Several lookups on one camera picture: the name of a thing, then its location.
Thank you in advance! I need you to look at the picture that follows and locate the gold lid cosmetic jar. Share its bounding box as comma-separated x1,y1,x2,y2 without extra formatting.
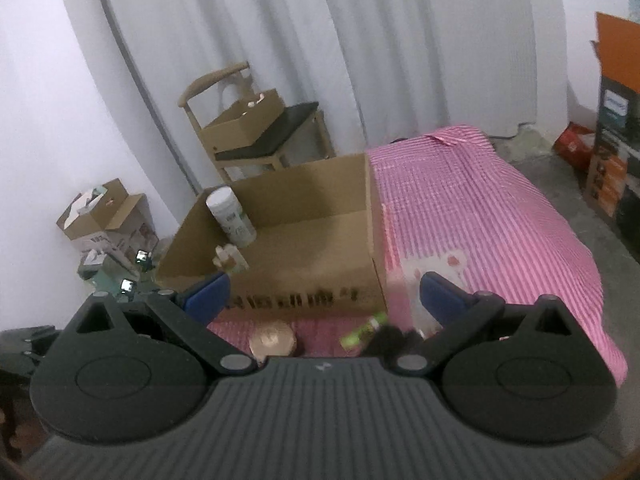
249,322,299,365

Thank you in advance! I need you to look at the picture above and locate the white capped bottle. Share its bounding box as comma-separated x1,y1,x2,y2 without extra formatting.
206,186,258,249

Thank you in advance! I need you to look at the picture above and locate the open flap cardboard box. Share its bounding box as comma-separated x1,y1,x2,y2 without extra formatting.
56,178,146,241

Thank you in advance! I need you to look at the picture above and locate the red bag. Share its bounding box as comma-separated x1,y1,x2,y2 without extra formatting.
552,121,598,168

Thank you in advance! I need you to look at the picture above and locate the large printed cardboard box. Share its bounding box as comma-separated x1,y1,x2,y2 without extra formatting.
156,154,390,318

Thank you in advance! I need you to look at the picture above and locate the wooden chair black seat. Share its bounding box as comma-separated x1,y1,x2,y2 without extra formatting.
177,61,337,183

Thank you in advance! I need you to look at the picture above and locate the grey wall pipe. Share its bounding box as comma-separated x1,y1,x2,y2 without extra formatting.
87,0,203,196

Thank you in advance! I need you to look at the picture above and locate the green lip balm tube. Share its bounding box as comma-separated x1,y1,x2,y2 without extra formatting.
340,311,388,350

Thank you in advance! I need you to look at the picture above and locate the pink checked bear blanket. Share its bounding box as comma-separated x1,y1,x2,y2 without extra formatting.
207,122,628,386

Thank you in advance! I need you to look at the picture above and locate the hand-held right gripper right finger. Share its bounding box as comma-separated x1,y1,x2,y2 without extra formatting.
390,271,578,376

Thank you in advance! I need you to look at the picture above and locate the green folding rack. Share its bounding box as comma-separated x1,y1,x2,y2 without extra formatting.
77,260,166,301

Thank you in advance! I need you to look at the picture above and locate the green dropper bottle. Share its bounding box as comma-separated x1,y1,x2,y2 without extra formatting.
212,244,250,275

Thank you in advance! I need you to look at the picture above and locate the orange black appliance carton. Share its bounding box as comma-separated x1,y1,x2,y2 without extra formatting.
584,11,640,261

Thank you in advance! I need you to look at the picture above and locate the small cardboard box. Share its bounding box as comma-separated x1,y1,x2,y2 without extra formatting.
201,88,287,148

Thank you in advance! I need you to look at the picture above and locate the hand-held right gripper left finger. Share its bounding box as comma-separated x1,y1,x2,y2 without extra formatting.
65,271,255,376

